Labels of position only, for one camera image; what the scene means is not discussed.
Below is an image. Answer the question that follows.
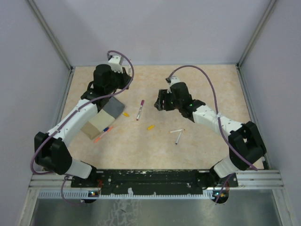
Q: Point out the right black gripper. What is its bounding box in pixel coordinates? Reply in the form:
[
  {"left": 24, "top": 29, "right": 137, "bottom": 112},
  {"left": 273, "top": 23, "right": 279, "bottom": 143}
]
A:
[{"left": 154, "top": 89, "right": 182, "bottom": 111}]

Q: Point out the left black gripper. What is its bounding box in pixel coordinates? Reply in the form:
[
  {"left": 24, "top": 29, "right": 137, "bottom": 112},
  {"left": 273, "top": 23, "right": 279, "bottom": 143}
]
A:
[{"left": 105, "top": 66, "right": 133, "bottom": 94}]

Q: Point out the magenta marker pen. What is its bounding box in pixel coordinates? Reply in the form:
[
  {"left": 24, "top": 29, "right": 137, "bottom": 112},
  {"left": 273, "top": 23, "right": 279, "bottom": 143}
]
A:
[{"left": 136, "top": 100, "right": 144, "bottom": 121}]

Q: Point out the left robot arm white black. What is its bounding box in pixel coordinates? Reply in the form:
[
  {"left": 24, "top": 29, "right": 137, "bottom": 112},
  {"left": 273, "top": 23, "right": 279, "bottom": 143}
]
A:
[{"left": 32, "top": 63, "right": 133, "bottom": 187}]

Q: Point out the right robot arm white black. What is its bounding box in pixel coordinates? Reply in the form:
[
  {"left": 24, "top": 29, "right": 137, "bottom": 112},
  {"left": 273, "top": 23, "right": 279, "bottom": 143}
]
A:
[{"left": 154, "top": 82, "right": 267, "bottom": 186}]

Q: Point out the white pen dark tip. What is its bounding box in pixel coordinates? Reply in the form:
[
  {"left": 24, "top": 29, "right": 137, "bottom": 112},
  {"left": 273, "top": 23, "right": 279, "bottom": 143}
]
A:
[{"left": 169, "top": 129, "right": 185, "bottom": 133}]

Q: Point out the white pen blue end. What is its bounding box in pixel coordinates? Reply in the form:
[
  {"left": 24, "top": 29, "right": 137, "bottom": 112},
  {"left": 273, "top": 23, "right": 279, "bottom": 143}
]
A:
[{"left": 175, "top": 131, "right": 183, "bottom": 145}]

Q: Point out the orange pen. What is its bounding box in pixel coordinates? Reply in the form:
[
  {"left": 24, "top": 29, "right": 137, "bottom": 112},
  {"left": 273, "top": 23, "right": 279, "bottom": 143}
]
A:
[{"left": 94, "top": 127, "right": 113, "bottom": 143}]

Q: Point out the folded grey beige cloth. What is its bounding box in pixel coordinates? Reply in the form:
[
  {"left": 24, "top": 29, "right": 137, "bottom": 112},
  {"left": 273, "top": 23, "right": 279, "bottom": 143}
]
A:
[{"left": 81, "top": 97, "right": 125, "bottom": 140}]

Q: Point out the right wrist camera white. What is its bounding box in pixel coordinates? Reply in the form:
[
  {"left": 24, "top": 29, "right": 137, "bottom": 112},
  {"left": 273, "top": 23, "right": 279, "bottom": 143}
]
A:
[{"left": 166, "top": 76, "right": 181, "bottom": 87}]

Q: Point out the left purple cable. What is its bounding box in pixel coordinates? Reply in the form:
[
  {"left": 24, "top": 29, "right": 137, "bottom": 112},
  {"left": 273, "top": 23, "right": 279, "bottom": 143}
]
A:
[{"left": 30, "top": 50, "right": 135, "bottom": 207}]

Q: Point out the purple cable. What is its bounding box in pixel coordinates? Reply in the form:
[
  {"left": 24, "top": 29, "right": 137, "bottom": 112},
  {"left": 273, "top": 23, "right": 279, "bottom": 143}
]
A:
[
  {"left": 167, "top": 65, "right": 259, "bottom": 171},
  {"left": 30, "top": 50, "right": 135, "bottom": 207}
]

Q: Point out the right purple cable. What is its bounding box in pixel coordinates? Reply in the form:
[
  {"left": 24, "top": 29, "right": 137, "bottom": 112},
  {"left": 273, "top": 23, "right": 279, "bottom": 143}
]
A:
[{"left": 167, "top": 65, "right": 259, "bottom": 171}]

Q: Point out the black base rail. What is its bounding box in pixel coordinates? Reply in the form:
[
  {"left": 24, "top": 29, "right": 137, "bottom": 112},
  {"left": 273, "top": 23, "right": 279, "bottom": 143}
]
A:
[{"left": 71, "top": 169, "right": 238, "bottom": 195}]

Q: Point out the aluminium frame rail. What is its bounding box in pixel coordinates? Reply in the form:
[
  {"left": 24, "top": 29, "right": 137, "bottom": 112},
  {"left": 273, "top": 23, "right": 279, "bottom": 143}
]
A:
[{"left": 29, "top": 170, "right": 284, "bottom": 190}]

